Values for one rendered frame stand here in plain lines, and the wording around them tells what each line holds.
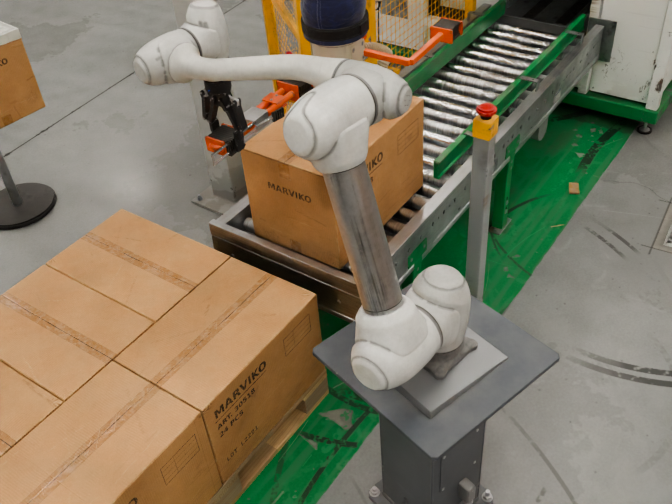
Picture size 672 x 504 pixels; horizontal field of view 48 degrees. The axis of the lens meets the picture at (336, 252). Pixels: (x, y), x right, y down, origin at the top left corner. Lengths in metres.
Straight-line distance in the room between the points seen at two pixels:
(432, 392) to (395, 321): 0.31
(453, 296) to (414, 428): 0.36
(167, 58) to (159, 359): 1.03
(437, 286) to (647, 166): 2.58
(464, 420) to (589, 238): 1.93
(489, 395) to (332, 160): 0.81
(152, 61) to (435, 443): 1.19
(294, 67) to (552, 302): 1.92
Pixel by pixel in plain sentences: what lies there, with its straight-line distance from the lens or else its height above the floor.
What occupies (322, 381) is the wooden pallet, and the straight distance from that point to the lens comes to 2.96.
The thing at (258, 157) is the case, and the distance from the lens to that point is 2.66.
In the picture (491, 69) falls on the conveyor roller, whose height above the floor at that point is 0.53.
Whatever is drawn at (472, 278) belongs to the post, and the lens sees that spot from 3.10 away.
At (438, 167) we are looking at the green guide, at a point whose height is 0.61.
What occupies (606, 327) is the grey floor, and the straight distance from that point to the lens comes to 3.37.
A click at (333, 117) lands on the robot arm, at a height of 1.57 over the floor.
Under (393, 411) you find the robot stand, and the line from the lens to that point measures 2.04.
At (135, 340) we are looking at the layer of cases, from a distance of 2.65.
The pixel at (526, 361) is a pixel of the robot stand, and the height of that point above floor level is 0.75.
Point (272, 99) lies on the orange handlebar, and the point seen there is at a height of 1.21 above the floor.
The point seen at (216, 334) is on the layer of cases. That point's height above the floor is 0.54.
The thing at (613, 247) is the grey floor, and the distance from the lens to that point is 3.77.
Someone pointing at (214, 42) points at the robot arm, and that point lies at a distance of 2.08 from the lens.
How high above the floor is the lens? 2.37
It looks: 40 degrees down
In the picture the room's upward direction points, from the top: 5 degrees counter-clockwise
